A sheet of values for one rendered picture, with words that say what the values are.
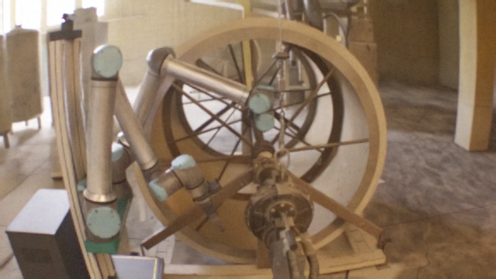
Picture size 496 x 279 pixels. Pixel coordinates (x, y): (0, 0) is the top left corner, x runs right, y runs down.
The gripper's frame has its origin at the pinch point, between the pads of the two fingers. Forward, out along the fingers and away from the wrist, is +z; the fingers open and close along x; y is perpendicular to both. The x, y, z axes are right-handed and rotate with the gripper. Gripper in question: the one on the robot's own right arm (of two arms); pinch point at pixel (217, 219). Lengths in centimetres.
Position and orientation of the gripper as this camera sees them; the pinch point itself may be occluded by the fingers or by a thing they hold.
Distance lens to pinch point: 173.6
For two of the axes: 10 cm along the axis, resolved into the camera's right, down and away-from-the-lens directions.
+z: 3.7, 8.0, 4.7
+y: -8.8, 4.6, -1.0
